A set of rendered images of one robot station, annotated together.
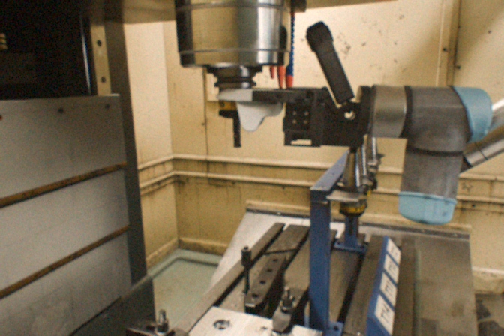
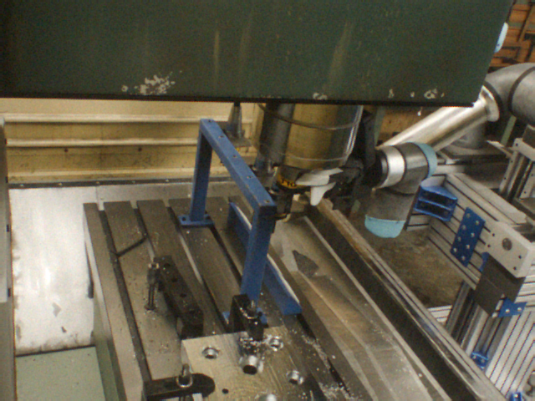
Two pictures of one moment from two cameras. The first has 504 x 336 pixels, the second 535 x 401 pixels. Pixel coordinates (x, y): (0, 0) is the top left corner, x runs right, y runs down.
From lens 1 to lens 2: 0.78 m
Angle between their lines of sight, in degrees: 48
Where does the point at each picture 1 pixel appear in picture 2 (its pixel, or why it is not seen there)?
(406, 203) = (380, 226)
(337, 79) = (369, 154)
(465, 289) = (278, 230)
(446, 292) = not seen: hidden behind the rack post
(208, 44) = (328, 156)
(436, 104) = (416, 164)
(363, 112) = (382, 176)
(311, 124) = (353, 191)
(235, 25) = (348, 140)
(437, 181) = (405, 211)
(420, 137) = (401, 185)
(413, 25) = not seen: outside the picture
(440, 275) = not seen: hidden behind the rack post
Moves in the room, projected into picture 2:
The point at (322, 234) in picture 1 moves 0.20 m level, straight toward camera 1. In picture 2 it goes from (266, 242) to (322, 296)
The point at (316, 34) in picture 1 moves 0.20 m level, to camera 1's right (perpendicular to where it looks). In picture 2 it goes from (368, 124) to (432, 109)
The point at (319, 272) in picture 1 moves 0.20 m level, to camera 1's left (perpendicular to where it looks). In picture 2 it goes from (257, 275) to (185, 307)
